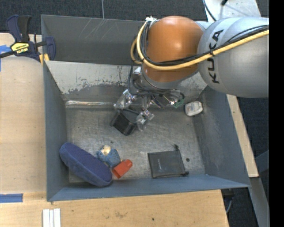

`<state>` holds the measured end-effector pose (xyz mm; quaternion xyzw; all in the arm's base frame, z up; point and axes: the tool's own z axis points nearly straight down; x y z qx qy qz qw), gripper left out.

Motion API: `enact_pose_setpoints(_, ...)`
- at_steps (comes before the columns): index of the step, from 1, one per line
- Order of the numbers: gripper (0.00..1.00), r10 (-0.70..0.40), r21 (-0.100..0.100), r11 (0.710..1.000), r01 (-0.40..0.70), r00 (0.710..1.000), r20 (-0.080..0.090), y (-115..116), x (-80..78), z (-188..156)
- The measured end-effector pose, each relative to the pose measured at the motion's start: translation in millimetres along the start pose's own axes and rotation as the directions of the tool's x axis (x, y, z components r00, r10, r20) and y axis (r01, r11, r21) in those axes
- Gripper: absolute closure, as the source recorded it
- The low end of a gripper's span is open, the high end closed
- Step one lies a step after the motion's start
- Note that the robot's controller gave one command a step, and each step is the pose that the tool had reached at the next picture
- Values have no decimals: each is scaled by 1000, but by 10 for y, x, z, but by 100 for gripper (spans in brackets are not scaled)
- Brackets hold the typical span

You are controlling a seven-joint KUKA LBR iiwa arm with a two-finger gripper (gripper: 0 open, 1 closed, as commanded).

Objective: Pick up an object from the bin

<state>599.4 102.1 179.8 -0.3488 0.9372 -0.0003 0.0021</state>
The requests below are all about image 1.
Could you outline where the black box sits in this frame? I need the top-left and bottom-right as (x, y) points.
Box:
(109, 109), (138, 136)

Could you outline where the blue oval cushion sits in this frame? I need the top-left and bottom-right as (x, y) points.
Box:
(59, 142), (114, 187)

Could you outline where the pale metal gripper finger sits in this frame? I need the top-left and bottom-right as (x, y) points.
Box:
(135, 109), (155, 132)
(113, 89), (135, 111)

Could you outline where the black drawstring pouch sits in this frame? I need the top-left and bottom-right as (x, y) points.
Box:
(147, 144), (189, 179)

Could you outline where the blue toy figure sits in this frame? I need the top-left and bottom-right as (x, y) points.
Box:
(96, 144), (122, 168)

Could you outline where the grey metal bin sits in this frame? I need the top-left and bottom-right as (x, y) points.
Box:
(40, 14), (252, 202)

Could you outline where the white packet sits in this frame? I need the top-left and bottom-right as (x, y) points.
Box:
(184, 100), (203, 117)

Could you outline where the red-orange block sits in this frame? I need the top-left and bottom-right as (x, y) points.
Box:
(112, 159), (133, 180)

